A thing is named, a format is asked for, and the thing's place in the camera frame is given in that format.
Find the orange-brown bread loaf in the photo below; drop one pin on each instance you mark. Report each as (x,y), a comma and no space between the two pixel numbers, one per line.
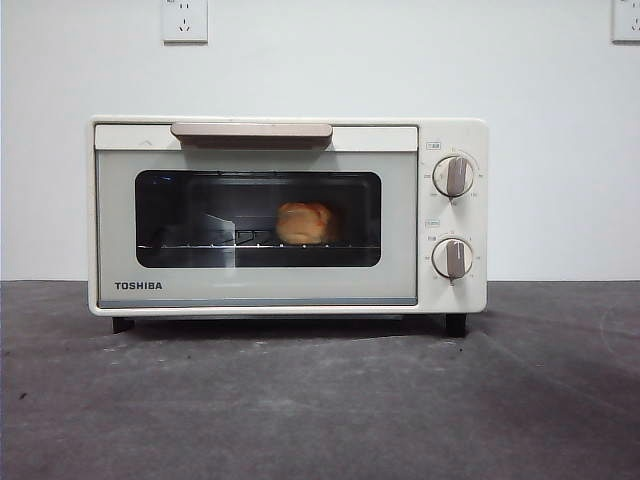
(302,224)

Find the oven timer knob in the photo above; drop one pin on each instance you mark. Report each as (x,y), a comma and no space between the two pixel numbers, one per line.
(452,258)

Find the white Toshiba toaster oven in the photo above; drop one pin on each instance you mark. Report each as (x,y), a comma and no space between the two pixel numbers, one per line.
(452,300)

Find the oven temperature knob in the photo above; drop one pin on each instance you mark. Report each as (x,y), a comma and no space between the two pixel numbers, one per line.
(454,176)

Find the white wall socket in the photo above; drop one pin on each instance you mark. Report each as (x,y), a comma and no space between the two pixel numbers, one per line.
(184,22)
(627,22)

